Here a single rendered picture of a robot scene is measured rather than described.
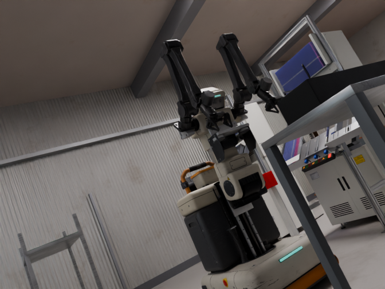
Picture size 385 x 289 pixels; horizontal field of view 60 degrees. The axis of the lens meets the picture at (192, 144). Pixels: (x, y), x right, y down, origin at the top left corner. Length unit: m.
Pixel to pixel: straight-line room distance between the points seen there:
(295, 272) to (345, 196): 1.41
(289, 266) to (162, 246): 3.76
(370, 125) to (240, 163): 1.16
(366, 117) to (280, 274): 1.15
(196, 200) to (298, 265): 0.70
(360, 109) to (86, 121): 5.18
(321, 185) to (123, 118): 3.81
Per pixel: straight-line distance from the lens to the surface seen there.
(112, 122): 5.97
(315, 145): 2.98
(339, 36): 3.66
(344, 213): 3.38
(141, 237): 5.49
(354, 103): 1.06
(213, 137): 1.97
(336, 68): 3.24
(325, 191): 3.39
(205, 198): 2.18
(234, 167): 2.05
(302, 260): 2.08
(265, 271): 1.92
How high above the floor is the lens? 0.64
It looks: 12 degrees up
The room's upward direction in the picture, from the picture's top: 25 degrees counter-clockwise
